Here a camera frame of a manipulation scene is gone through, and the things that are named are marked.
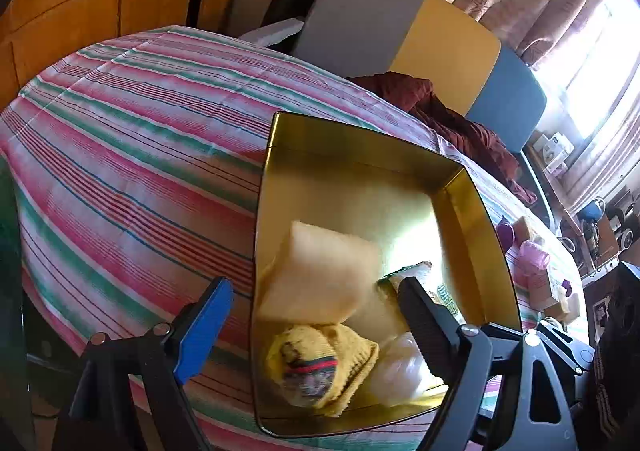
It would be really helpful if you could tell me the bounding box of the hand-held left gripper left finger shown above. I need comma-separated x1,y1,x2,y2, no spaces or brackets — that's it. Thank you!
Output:
52,276,235,451

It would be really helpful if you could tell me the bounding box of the white plastic bag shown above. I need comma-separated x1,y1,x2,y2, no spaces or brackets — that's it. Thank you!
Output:
367,331,446,407

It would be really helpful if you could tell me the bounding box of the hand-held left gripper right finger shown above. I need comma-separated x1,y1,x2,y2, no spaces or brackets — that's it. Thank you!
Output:
397,276,593,451

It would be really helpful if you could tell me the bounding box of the grey yellow blue sofa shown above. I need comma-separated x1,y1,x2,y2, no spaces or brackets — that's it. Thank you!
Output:
292,0,548,154

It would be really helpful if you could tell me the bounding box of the gold metal tin box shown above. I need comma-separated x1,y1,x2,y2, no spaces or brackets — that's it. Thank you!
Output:
252,111,523,439

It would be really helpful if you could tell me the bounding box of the blue chair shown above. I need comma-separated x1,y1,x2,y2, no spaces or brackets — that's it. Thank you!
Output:
577,200,607,222

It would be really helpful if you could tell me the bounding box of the purple plastic object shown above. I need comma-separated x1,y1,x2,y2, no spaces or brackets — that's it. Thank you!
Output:
496,216,515,252

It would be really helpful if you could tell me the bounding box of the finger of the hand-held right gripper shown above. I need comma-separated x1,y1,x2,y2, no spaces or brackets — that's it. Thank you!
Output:
537,321,597,374

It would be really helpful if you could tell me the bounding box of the wooden wardrobe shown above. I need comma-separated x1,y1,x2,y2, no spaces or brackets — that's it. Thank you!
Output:
0,0,256,102

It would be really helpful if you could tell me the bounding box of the knitted sock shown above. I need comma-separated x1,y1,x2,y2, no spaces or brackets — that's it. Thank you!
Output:
265,323,381,418

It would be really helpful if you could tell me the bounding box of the white foam piece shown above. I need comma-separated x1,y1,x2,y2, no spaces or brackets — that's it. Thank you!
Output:
239,17,306,48

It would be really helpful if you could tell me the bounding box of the pink plastic jar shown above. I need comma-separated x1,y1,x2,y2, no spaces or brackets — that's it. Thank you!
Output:
517,239,552,272

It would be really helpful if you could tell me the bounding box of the maroon jacket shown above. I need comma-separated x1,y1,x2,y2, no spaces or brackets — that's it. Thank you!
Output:
350,72,538,204

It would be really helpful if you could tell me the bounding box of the brown cardboard box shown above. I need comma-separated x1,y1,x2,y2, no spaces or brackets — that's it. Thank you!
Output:
527,271,568,312

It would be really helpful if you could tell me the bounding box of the wooden desk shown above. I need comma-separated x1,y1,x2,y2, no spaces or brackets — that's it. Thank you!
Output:
530,131,640,277

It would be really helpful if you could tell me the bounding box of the white product box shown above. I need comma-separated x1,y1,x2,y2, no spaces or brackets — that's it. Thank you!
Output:
532,131,575,167

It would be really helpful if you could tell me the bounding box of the small printed carton box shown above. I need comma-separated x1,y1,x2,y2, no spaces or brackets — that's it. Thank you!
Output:
377,261,468,327

